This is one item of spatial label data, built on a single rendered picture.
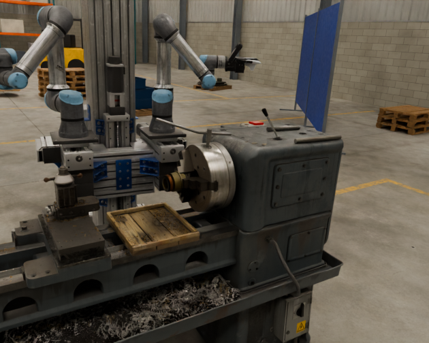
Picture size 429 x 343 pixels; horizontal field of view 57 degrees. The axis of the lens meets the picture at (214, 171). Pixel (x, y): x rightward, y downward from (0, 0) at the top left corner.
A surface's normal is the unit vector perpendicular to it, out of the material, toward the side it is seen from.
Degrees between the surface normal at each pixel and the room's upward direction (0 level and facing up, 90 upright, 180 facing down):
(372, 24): 90
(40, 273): 0
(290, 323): 87
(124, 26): 90
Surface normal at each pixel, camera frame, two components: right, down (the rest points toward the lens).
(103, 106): 0.43, 0.31
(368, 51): -0.83, 0.14
